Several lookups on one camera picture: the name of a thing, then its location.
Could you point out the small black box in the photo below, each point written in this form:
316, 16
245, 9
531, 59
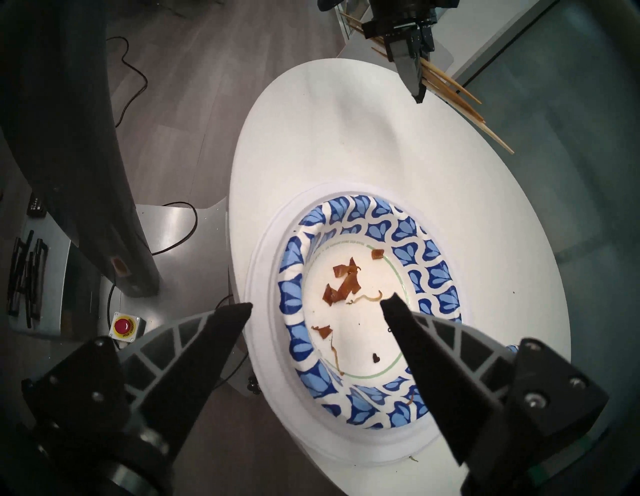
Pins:
36, 206

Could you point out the red emergency stop button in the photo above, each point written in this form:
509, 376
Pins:
124, 326

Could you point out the brown food scraps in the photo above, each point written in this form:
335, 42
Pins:
345, 285

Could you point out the wooden chopstick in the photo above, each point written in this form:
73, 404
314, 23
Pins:
467, 107
500, 142
450, 95
465, 92

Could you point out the dark grey robot torso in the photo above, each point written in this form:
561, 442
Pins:
65, 150

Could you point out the large blue patterned paper bowl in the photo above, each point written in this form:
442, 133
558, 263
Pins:
295, 290

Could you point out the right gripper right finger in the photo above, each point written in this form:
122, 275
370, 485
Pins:
450, 380

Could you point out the black tool set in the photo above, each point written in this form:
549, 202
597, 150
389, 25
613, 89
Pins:
30, 280

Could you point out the large white foam plate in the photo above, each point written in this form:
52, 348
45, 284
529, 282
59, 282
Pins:
251, 310

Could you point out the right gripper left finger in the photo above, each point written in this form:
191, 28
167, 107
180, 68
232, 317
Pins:
190, 365

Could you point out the black knob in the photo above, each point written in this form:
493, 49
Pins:
253, 385

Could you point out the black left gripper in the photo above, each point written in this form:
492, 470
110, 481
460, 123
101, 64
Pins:
405, 15

